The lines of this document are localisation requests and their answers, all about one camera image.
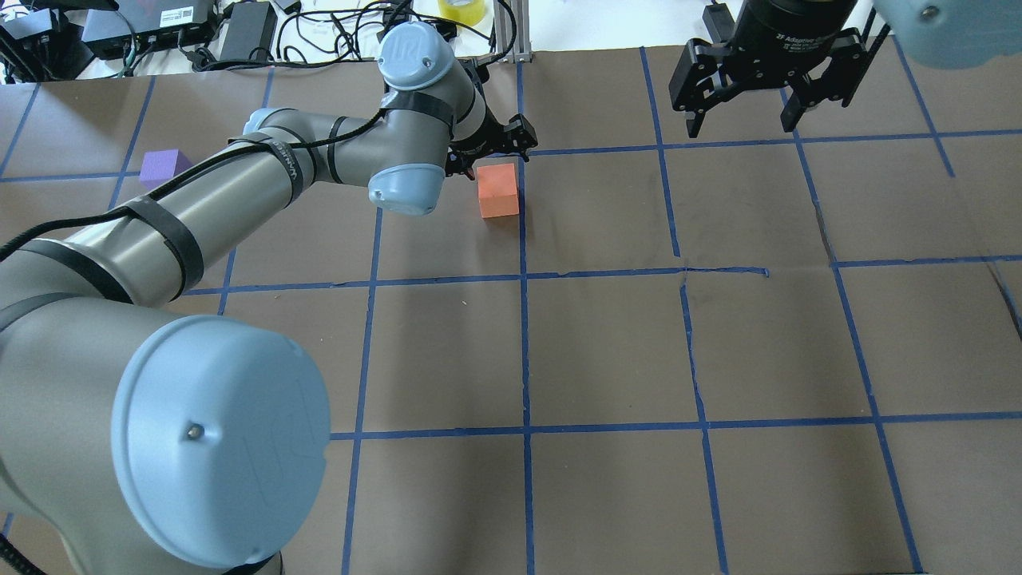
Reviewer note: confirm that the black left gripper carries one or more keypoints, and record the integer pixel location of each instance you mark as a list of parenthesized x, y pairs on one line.
[(489, 136)]

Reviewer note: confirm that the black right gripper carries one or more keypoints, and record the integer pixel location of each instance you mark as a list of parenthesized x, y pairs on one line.
[(790, 30)]

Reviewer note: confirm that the orange foam block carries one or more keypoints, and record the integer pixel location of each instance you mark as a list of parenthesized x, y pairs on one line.
[(497, 191)]

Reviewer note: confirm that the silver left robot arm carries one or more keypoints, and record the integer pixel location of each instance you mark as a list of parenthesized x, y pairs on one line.
[(161, 443)]

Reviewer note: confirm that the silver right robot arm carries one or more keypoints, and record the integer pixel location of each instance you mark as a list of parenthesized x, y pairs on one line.
[(937, 34)]

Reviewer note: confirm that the yellow tape roll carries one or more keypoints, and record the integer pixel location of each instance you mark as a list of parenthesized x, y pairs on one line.
[(466, 12)]

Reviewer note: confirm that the black power adapter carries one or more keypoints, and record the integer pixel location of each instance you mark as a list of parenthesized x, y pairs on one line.
[(250, 29)]

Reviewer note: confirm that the purple foam block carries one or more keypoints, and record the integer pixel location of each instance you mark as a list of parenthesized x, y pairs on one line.
[(160, 166)]

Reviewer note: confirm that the aluminium frame post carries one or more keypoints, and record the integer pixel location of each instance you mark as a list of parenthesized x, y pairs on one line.
[(511, 31)]

